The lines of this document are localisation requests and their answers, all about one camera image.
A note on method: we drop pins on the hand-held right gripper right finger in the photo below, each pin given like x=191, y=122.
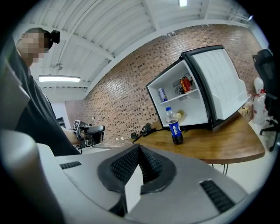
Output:
x=186, y=192

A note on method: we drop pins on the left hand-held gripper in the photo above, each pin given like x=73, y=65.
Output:
x=79, y=133

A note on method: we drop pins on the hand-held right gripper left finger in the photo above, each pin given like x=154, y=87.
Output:
x=87, y=175

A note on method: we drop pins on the blue-capped dark bottle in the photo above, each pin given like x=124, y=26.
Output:
x=176, y=131

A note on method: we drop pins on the black mini fridge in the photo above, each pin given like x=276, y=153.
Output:
x=218, y=83

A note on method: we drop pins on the person's left forearm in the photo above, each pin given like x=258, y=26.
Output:
x=71, y=136

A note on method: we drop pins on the wooden table with hairpin legs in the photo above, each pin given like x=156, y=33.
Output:
x=218, y=144

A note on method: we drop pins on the person's black shirt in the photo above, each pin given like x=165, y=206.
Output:
x=39, y=118

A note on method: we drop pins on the fluorescent ceiling light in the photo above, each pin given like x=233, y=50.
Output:
x=182, y=2
x=59, y=78

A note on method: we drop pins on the pale yellow drink bottle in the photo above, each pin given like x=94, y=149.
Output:
x=180, y=114

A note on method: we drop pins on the red drink can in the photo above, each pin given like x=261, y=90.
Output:
x=186, y=85

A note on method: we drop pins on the person's head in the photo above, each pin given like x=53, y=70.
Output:
x=32, y=47

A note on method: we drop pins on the clear empty water jug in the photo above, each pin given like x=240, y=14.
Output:
x=259, y=109

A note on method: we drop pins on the white plastic jug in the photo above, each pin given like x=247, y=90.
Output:
x=258, y=83

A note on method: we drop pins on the black office chair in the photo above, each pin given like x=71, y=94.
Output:
x=268, y=76

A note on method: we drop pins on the black head-mounted camera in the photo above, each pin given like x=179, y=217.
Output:
x=54, y=37

